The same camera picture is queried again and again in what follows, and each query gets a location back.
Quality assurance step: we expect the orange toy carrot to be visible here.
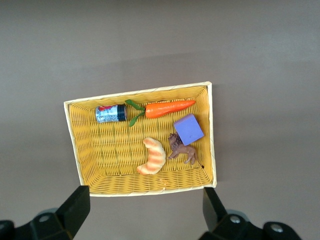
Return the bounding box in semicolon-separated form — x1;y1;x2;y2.
124;99;197;128

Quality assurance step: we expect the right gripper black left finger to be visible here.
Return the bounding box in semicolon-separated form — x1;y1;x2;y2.
0;185;92;240

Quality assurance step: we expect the purple block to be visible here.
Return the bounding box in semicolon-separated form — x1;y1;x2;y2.
173;113;205;147

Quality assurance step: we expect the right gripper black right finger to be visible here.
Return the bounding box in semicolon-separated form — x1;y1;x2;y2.
198;187;303;240

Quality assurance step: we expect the toy croissant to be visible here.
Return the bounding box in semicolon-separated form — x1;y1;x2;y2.
136;137;167;176

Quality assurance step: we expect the brown toy lion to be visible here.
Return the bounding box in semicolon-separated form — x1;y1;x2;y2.
167;133;205;169

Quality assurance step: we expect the small can with black lid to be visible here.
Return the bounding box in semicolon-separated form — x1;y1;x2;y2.
95;103;128;124

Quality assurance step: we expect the yellow wicker basket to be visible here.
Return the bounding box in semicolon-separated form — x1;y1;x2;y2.
63;81;218;198

